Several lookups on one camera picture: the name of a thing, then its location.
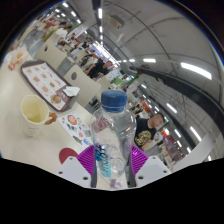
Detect ceiling strip lights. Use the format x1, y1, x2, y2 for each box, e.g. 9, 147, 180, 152
49, 1, 214, 158

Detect flat round red coaster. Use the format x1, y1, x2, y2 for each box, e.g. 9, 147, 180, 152
58, 147, 79, 165

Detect paper food wrapper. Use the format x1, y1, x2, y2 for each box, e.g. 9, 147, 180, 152
7, 49, 31, 71

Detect ceiling air conditioner unit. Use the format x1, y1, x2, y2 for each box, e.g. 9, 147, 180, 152
108, 14, 125, 30

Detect brown food tray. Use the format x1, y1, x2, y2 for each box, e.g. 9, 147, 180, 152
20, 59, 81, 113

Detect person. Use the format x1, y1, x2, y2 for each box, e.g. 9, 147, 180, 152
134, 112, 166, 151
54, 21, 70, 38
83, 59, 114, 82
41, 24, 56, 43

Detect clear blue-capped water bottle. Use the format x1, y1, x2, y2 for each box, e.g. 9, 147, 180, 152
89, 89, 138, 180

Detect beige chair with round hole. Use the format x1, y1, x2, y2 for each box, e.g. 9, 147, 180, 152
63, 64, 102, 108
34, 33, 68, 69

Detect crumpled white napkin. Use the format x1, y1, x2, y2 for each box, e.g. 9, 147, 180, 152
62, 85, 81, 98

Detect printed food leaflet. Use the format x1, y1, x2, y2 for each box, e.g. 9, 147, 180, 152
57, 111, 94, 150

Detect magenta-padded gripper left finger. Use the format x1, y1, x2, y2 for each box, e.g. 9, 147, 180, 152
56, 144, 98, 188

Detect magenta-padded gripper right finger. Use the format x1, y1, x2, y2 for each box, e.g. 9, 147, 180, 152
127, 144, 173, 188

